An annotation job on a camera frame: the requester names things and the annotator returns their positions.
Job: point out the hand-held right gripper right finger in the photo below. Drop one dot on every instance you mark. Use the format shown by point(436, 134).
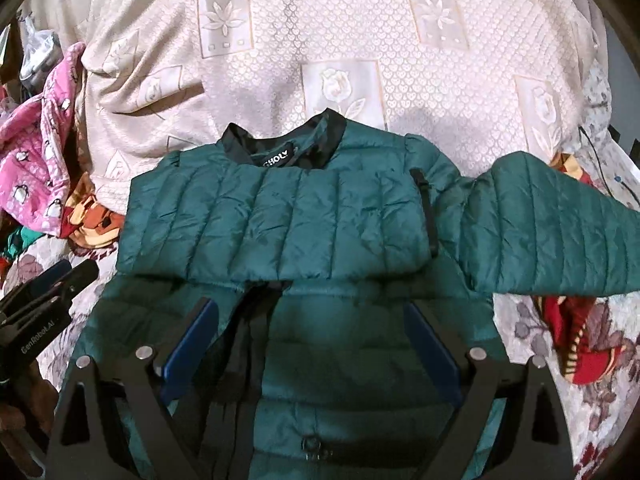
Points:
point(431, 351)

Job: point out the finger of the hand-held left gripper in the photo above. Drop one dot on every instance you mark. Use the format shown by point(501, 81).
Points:
point(77, 280)
point(52, 274)

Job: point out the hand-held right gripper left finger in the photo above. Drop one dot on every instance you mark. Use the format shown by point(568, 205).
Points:
point(192, 341)

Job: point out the green puffer jacket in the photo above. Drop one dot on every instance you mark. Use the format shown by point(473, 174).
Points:
point(300, 220)

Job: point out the white floral blanket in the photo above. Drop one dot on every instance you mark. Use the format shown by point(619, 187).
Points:
point(515, 360)

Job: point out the pink printed cloth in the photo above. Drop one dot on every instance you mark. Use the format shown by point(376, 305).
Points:
point(35, 160)

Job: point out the grey plastic bag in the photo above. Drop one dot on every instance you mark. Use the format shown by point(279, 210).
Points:
point(37, 55)

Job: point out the cream quilted bedspread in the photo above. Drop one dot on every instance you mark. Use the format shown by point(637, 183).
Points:
point(325, 25)

